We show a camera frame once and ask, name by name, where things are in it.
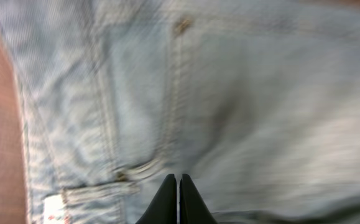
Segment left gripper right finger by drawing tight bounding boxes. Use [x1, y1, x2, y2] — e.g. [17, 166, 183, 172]
[179, 174, 218, 224]

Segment light blue denim shorts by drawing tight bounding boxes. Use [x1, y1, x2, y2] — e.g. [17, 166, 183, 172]
[0, 0, 360, 223]

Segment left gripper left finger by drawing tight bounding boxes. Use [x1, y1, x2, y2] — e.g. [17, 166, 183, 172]
[136, 174, 177, 224]

